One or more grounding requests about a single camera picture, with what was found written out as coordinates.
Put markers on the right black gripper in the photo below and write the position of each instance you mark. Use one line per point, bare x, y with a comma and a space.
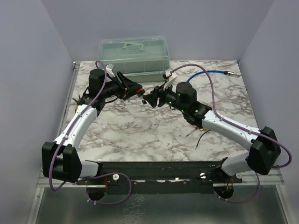
157, 92

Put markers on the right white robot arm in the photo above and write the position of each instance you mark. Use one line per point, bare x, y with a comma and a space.
262, 151

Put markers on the clear green plastic storage box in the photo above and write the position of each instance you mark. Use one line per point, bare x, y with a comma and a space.
141, 59

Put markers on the orange padlock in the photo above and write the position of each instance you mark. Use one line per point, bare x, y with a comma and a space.
140, 92

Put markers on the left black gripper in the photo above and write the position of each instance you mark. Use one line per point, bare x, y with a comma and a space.
127, 87

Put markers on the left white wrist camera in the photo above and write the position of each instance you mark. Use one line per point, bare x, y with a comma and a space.
109, 69

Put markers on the blue red screwdriver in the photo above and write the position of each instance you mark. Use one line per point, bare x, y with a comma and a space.
195, 129

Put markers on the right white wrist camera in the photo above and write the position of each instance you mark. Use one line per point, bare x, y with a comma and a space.
169, 77

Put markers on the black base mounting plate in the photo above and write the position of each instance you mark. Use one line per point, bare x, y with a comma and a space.
178, 177

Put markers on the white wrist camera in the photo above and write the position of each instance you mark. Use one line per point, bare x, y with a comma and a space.
109, 69
169, 77

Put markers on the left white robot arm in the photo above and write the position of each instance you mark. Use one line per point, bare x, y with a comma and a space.
60, 158

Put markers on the yellow handled pliers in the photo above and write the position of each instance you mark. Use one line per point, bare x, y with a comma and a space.
76, 100

